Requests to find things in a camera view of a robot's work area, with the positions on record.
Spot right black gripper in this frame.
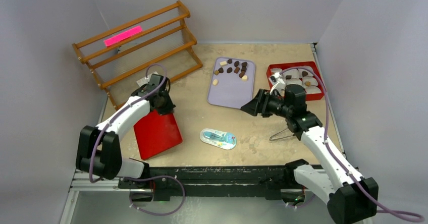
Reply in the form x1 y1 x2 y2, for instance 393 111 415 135
240 89 292 119

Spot metal tongs with black tips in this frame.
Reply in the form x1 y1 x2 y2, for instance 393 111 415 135
269 128 295 142

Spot red box lid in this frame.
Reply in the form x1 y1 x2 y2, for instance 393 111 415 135
133 111 183 160

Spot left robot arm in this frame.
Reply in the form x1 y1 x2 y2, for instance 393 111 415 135
76 74 175 188

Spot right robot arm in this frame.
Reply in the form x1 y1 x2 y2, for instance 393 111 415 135
240 85 379 223

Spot red chocolate box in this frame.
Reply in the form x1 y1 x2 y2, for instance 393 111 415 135
266 61 324 101

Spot small white stationery box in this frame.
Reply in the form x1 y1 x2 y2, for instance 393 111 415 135
136 77 149 87

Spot lavender plastic tray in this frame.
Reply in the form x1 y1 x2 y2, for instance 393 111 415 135
206 57 256 109

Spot blue correction tape package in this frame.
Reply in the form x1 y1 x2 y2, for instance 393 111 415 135
199 128 238 150

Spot wooden tiered shelf rack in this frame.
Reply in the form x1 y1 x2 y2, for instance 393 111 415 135
72 1 203 110

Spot pink sticky note strip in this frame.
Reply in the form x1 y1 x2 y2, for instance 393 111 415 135
103 26 143 47

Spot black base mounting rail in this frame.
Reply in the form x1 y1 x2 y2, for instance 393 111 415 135
119 159 308 201

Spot aluminium frame rail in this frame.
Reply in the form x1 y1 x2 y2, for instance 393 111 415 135
61 165 333 223

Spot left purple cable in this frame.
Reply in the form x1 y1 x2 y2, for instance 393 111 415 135
88 64 186 217

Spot purple cable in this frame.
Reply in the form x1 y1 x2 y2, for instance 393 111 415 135
279 66 425 223
88 64 186 217

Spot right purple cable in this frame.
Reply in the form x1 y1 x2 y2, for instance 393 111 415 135
279 66 425 223

